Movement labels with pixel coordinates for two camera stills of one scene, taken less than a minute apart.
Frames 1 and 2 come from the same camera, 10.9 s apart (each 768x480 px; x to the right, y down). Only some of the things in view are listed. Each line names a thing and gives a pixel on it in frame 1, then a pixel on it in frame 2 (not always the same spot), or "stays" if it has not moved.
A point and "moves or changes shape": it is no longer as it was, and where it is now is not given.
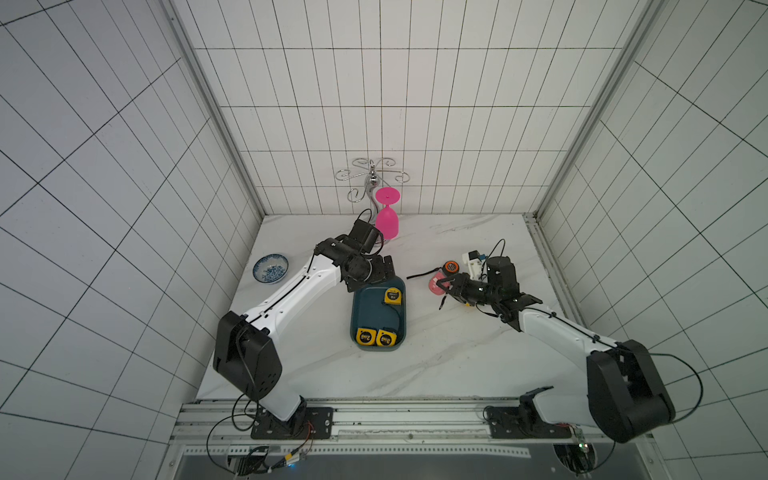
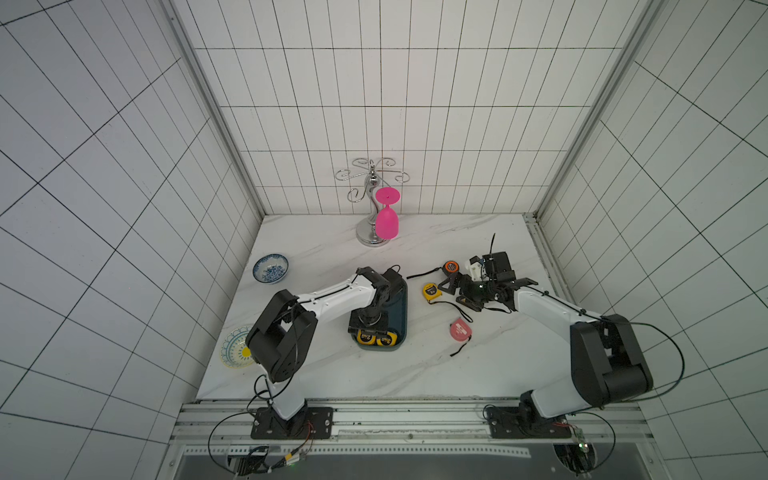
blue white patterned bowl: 270,268 stays
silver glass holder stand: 370,173 stays
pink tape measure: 433,283 -> 460,331
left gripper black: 379,275 -> 381,327
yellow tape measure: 386,338 stays
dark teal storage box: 379,315 stays
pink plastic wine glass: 386,220 stays
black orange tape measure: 449,267 stays
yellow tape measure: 392,296 moves or changes shape
